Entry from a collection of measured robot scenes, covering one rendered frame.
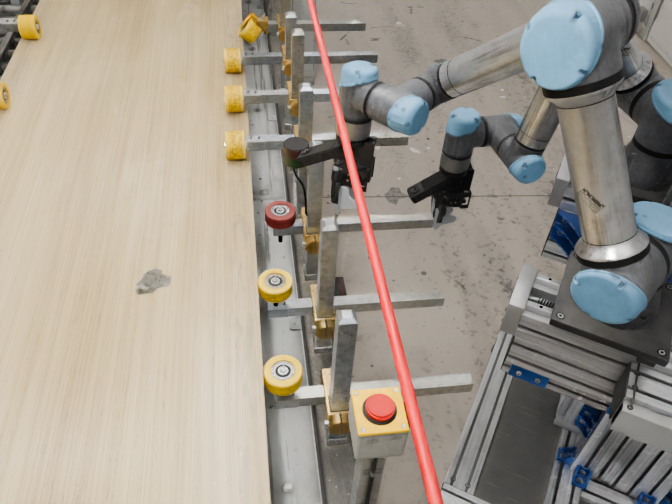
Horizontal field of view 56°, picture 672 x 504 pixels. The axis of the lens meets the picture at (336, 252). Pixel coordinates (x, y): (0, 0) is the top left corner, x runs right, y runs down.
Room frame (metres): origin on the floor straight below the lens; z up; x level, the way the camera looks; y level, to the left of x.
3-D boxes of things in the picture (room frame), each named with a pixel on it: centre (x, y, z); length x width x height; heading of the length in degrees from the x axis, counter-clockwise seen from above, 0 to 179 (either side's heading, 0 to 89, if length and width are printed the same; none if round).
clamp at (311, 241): (1.24, 0.07, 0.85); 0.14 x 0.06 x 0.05; 10
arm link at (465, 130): (1.33, -0.29, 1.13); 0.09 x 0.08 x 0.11; 107
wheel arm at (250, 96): (1.76, 0.11, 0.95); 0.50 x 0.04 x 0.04; 100
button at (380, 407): (0.47, -0.07, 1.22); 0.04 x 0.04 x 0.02
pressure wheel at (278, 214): (1.25, 0.15, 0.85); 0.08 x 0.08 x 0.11
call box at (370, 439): (0.47, -0.07, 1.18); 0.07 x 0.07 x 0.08; 10
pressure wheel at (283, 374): (0.75, 0.09, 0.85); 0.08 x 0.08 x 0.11
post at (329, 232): (0.97, 0.02, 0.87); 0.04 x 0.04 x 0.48; 10
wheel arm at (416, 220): (1.28, -0.04, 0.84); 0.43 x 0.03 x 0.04; 100
